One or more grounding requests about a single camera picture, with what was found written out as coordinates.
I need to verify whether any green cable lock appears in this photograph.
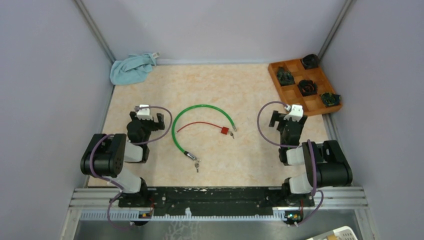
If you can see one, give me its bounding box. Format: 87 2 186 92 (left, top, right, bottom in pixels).
170 104 237 162

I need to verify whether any red cable padlock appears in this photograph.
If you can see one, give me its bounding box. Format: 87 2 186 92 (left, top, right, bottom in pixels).
176 121 231 135

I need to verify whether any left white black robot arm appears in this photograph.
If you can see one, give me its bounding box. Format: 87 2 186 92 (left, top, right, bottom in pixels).
80 109 165 208

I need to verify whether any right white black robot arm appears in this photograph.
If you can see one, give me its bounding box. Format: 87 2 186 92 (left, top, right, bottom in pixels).
269 110 353 206

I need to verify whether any dark orange flower centre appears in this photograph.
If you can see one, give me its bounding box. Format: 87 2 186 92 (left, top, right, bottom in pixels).
297 79 318 97

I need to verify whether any dark green flower right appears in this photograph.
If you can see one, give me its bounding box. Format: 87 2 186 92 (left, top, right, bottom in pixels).
320 92 341 108

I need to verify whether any dark green flower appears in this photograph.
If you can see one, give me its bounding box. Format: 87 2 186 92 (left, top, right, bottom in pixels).
320 92 341 108
276 66 295 87

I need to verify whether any orange wooden compartment tray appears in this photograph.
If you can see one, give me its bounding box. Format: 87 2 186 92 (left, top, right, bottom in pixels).
268 58 343 117

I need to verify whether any dark green flower left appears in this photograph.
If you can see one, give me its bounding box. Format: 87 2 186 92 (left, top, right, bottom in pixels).
276 66 295 87

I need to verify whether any light blue cloth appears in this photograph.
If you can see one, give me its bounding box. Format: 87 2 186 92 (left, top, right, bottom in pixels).
109 52 161 86

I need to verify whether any dark flower top corner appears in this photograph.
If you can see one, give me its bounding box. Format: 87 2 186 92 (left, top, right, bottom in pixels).
300 53 320 70

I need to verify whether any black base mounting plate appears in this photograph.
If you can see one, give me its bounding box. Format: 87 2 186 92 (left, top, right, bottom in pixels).
118 186 315 217

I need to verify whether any white plastic basket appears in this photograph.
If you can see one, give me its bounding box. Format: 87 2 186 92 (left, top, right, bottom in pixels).
307 226 358 240

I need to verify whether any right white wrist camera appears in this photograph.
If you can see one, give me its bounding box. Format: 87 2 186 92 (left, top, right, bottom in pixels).
284 104 304 122

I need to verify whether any aluminium frame rail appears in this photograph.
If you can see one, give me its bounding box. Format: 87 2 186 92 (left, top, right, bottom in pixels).
69 186 368 222

